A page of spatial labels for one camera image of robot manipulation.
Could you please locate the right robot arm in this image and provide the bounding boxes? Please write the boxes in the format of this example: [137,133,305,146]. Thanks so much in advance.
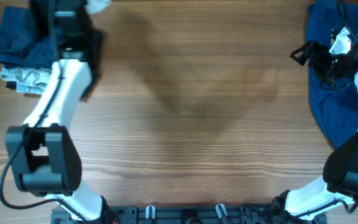
[265,24,358,223]

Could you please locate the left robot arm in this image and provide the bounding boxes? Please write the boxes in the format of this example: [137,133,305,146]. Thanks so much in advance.
[4,1,112,223]

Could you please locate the blue shirt unfolded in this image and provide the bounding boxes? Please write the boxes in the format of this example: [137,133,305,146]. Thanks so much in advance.
[305,1,358,148]

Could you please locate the folded black garment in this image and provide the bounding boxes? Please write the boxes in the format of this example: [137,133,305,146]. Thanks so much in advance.
[5,29,104,100]

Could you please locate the folded light grey garment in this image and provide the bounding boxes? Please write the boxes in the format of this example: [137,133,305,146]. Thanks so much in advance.
[0,65,52,95]

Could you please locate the folded navy blue garment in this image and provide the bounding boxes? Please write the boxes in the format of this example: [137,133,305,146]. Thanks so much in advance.
[0,6,55,69]

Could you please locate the right black cable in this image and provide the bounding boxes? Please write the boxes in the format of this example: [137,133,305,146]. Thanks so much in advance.
[293,0,358,218]

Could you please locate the black cable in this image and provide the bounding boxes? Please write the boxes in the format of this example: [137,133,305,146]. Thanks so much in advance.
[0,0,90,223]
[293,0,358,218]

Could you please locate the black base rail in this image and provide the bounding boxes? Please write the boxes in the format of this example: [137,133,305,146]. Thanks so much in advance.
[50,203,328,224]

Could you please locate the left black cable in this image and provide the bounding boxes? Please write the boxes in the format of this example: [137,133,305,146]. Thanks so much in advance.
[0,0,90,223]

